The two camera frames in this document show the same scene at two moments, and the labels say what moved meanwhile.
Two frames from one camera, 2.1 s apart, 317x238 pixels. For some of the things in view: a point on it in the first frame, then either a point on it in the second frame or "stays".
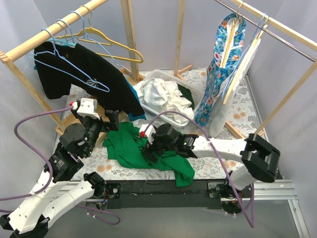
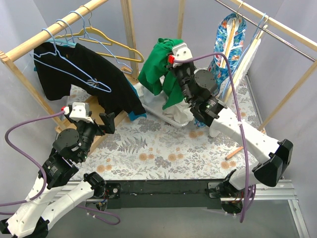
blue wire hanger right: [260, 22] stays
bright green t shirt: [125, 147] to [154, 72]
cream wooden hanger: [245, 63] stays
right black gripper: [150, 149] to [177, 68]
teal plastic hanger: [63, 42] stays
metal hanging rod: [311, 56] stays
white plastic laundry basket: [197, 96] to [180, 113]
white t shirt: [165, 95] stays
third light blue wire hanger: [70, 29] stays
